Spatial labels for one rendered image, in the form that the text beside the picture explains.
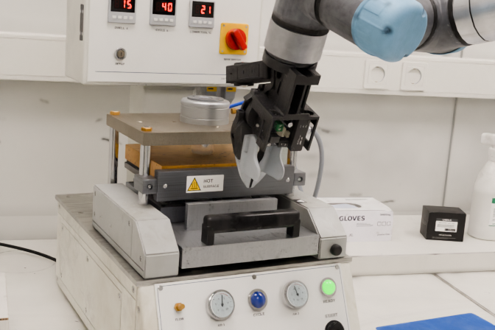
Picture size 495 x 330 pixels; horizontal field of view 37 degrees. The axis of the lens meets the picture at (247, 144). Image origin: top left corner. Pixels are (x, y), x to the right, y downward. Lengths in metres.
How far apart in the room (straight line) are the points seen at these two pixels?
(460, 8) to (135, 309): 0.57
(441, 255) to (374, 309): 0.30
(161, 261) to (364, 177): 1.00
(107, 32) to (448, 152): 1.08
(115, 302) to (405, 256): 0.75
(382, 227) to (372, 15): 0.96
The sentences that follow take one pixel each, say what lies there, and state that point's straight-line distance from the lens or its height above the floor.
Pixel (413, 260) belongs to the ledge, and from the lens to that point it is 1.67.
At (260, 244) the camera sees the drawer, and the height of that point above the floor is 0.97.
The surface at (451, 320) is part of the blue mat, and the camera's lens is 1.47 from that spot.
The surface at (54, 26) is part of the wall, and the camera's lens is 1.68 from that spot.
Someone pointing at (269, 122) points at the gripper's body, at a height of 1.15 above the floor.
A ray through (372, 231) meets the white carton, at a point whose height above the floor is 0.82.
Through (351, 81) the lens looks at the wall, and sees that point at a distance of 1.81.
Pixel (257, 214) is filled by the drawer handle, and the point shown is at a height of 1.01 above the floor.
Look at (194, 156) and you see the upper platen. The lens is 1.17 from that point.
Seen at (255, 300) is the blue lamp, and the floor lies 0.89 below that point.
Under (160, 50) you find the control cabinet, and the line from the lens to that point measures 1.29.
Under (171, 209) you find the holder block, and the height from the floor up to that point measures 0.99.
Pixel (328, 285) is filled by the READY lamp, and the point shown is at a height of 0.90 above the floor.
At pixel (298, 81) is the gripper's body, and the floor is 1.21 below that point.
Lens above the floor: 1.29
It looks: 10 degrees down
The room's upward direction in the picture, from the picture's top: 4 degrees clockwise
